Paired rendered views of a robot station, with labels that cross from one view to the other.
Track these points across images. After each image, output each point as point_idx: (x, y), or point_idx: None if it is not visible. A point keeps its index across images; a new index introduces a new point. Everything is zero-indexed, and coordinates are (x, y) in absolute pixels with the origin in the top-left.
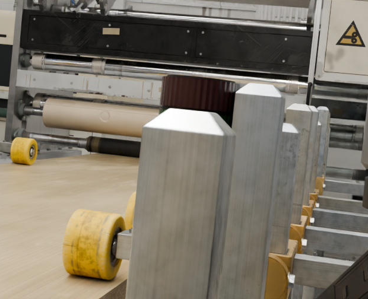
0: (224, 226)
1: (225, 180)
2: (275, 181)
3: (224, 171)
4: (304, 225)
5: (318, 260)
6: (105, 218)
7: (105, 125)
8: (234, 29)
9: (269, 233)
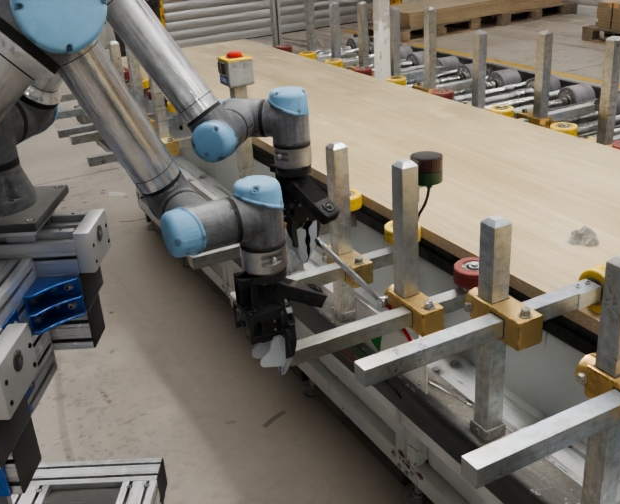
0: (332, 168)
1: (329, 157)
2: (399, 201)
3: (327, 154)
4: (593, 368)
5: (478, 318)
6: (593, 267)
7: None
8: None
9: (398, 221)
